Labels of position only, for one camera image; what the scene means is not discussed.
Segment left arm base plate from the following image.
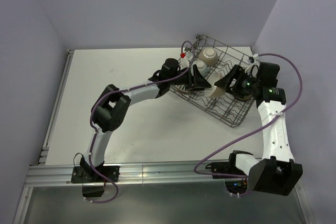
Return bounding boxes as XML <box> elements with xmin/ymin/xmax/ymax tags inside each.
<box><xmin>70</xmin><ymin>166</ymin><xmax>120</xmax><ymax>184</ymax></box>

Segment white bowl striped outside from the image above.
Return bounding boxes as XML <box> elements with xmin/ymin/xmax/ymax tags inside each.
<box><xmin>174</xmin><ymin>85</ymin><xmax>191</xmax><ymax>93</ymax></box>

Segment brown beige bowl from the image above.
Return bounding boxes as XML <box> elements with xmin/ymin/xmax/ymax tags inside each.
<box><xmin>234</xmin><ymin>94</ymin><xmax>252</xmax><ymax>101</ymax></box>

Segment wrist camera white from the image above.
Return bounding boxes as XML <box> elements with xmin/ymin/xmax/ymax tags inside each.
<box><xmin>245</xmin><ymin>54</ymin><xmax>260</xmax><ymax>77</ymax></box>
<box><xmin>180</xmin><ymin>52</ymin><xmax>193</xmax><ymax>69</ymax></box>

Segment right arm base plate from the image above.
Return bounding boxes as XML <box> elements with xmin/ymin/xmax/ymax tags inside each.
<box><xmin>205</xmin><ymin>162</ymin><xmax>236</xmax><ymax>179</ymax></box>

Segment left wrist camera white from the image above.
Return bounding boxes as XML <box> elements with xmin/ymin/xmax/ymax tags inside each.
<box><xmin>180</xmin><ymin>52</ymin><xmax>193</xmax><ymax>69</ymax></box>

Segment light green bowl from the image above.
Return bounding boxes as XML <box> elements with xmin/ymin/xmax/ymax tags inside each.
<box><xmin>193</xmin><ymin>60</ymin><xmax>208</xmax><ymax>76</ymax></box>

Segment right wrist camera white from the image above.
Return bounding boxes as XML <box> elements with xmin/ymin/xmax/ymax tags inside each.
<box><xmin>245</xmin><ymin>54</ymin><xmax>260</xmax><ymax>77</ymax></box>

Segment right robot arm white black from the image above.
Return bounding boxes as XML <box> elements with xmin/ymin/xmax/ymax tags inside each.
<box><xmin>211</xmin><ymin>62</ymin><xmax>303</xmax><ymax>196</ymax></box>

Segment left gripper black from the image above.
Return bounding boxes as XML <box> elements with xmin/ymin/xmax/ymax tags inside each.
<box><xmin>169</xmin><ymin>65</ymin><xmax>211</xmax><ymax>92</ymax></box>

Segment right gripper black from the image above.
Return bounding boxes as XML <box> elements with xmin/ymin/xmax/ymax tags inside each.
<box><xmin>215</xmin><ymin>64</ymin><xmax>261</xmax><ymax>99</ymax></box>

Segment red patterned bowl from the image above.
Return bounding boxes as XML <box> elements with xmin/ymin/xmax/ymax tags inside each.
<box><xmin>198</xmin><ymin>48</ymin><xmax>218</xmax><ymax>67</ymax></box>

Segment grey wire dish rack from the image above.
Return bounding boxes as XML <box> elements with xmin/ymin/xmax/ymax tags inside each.
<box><xmin>170</xmin><ymin>34</ymin><xmax>254</xmax><ymax>127</ymax></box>

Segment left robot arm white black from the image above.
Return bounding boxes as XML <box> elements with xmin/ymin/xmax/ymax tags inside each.
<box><xmin>80</xmin><ymin>58</ymin><xmax>211</xmax><ymax>182</ymax></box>

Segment plain white bowl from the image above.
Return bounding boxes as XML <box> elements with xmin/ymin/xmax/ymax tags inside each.
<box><xmin>204</xmin><ymin>71</ymin><xmax>226</xmax><ymax>98</ymax></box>

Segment aluminium rail frame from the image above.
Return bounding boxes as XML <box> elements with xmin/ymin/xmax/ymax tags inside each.
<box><xmin>13</xmin><ymin>48</ymin><xmax>317</xmax><ymax>224</ymax></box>

